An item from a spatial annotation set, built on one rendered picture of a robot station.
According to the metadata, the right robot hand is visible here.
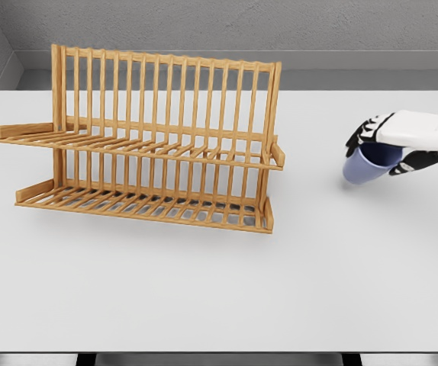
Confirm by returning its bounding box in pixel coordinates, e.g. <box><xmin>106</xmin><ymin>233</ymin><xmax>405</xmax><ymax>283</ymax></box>
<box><xmin>345</xmin><ymin>110</ymin><xmax>438</xmax><ymax>177</ymax></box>

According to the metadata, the blue cup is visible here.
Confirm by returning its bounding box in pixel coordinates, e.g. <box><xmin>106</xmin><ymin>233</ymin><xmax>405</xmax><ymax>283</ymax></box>
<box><xmin>342</xmin><ymin>141</ymin><xmax>409</xmax><ymax>186</ymax></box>

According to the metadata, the wooden two-tier dish rack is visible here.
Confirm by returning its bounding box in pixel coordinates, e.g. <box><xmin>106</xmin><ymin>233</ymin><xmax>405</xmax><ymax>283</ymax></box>
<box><xmin>0</xmin><ymin>43</ymin><xmax>286</xmax><ymax>235</ymax></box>

